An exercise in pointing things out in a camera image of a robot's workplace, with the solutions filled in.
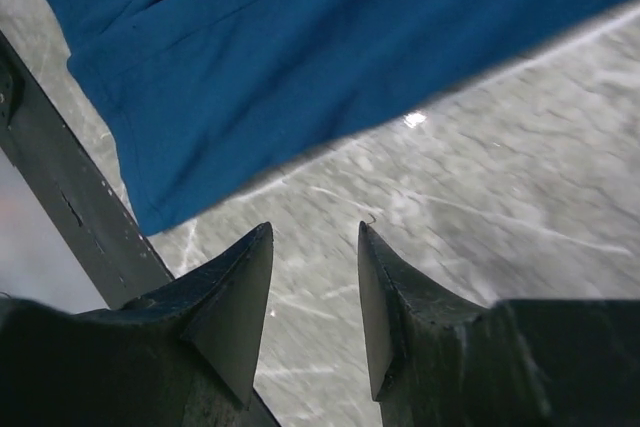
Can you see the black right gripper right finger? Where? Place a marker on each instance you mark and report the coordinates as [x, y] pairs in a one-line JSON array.
[[419, 340]]

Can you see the blue printed t-shirt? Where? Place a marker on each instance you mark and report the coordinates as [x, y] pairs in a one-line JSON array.
[[201, 95]]

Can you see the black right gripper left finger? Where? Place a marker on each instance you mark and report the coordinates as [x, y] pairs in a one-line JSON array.
[[186, 354]]

